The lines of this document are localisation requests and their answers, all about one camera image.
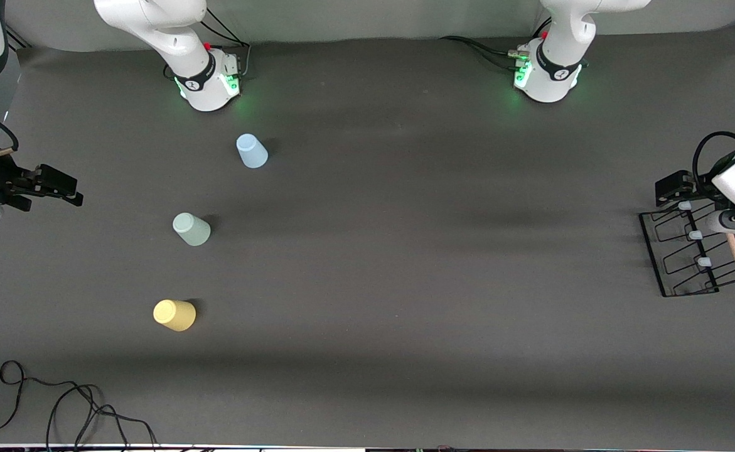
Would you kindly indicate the pale green plastic cup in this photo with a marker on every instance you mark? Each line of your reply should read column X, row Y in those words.
column 193, row 230

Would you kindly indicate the yellow plastic cup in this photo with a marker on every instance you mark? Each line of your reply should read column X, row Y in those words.
column 175, row 316

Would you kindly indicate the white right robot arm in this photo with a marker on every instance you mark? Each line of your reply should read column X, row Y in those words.
column 154, row 25

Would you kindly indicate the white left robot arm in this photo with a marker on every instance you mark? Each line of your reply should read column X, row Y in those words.
column 555, row 75

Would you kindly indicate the light blue plastic cup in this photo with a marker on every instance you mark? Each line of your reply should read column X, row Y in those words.
column 252, row 152

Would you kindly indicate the dark grey table cover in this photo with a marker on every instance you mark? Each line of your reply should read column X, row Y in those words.
column 405, row 282

